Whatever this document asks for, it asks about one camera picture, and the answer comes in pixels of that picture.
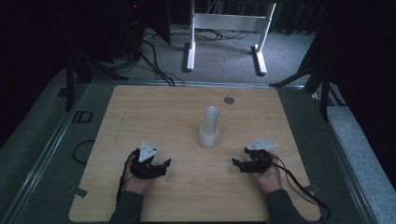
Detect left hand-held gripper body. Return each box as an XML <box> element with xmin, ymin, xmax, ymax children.
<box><xmin>129</xmin><ymin>142</ymin><xmax>168</xmax><ymax>180</ymax></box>

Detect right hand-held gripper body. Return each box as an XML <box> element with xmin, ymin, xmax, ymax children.
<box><xmin>239</xmin><ymin>138</ymin><xmax>278</xmax><ymax>175</ymax></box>

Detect person's left hand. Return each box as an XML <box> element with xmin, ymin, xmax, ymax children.
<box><xmin>121</xmin><ymin>151</ymin><xmax>157</xmax><ymax>196</ymax></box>

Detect person's right hand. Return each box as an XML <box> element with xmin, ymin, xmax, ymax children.
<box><xmin>248</xmin><ymin>151</ymin><xmax>284</xmax><ymax>195</ymax></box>

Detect black metal stand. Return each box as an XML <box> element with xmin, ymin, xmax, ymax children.
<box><xmin>63</xmin><ymin>29</ymin><xmax>129</xmax><ymax>113</ymax></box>
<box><xmin>268</xmin><ymin>52</ymin><xmax>347</xmax><ymax>122</ymax></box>

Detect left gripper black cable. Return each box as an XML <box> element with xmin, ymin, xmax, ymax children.
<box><xmin>116</xmin><ymin>151</ymin><xmax>138</xmax><ymax>204</ymax></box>

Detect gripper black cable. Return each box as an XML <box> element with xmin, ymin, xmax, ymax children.
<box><xmin>270</xmin><ymin>154</ymin><xmax>332</xmax><ymax>221</ymax></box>
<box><xmin>116</xmin><ymin>151</ymin><xmax>138</xmax><ymax>204</ymax></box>

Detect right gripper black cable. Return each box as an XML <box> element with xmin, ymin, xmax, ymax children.
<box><xmin>270</xmin><ymin>154</ymin><xmax>332</xmax><ymax>221</ymax></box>

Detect black looped floor cable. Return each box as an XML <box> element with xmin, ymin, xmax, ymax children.
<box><xmin>72</xmin><ymin>139</ymin><xmax>96</xmax><ymax>165</ymax></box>

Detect black floor cable bundle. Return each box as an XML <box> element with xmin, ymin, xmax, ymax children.
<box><xmin>139</xmin><ymin>39</ymin><xmax>185</xmax><ymax>88</ymax></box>

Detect cables under white frame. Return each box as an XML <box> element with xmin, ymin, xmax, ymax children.
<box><xmin>193</xmin><ymin>27</ymin><xmax>254</xmax><ymax>42</ymax></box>

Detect white desk frame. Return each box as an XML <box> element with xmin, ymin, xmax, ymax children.
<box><xmin>185</xmin><ymin>0</ymin><xmax>277</xmax><ymax>77</ymax></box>

